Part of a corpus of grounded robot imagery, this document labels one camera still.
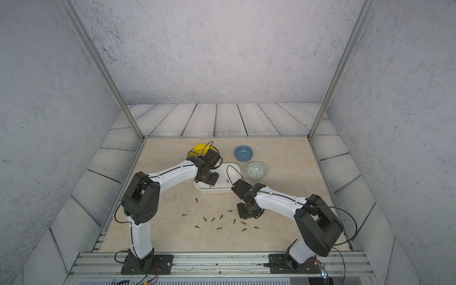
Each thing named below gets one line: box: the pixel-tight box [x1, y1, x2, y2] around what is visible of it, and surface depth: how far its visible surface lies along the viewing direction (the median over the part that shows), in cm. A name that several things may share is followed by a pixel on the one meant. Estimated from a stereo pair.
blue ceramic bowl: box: [233, 145, 254, 163], surface depth 111 cm
